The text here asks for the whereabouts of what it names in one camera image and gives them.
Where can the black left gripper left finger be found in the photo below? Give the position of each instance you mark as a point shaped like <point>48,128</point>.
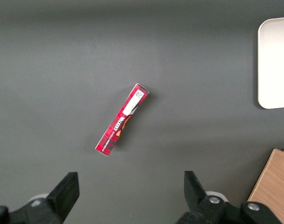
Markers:
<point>62,198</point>

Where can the oak wooden drawer cabinet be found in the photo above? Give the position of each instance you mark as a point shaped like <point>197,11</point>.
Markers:
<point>275,186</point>

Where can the beige rectangular tray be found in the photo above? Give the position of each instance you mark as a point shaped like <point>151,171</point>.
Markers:
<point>276,63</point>

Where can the red tartan cookie box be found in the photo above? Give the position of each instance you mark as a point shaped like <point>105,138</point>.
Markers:
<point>123,119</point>

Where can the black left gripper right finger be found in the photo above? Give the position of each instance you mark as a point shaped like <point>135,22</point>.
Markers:
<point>198,203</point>

